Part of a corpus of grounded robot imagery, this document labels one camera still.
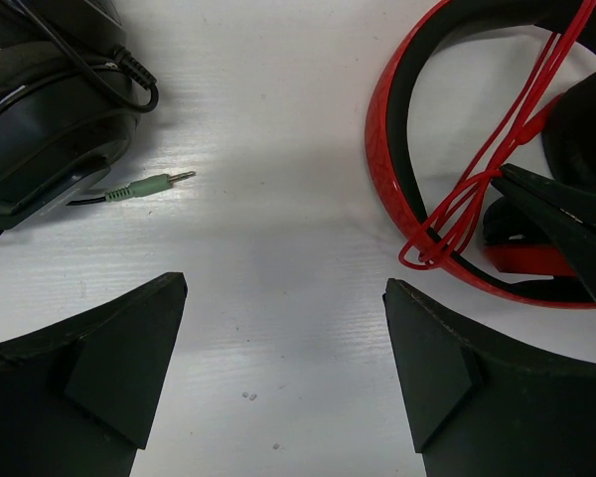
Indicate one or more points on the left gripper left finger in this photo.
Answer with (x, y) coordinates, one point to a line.
(79, 397)

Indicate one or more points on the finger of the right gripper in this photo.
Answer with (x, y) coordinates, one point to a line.
(566, 214)

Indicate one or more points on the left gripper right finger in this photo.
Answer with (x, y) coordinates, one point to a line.
(480, 403)

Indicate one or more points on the black gaming headset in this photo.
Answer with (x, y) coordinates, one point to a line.
(71, 98)

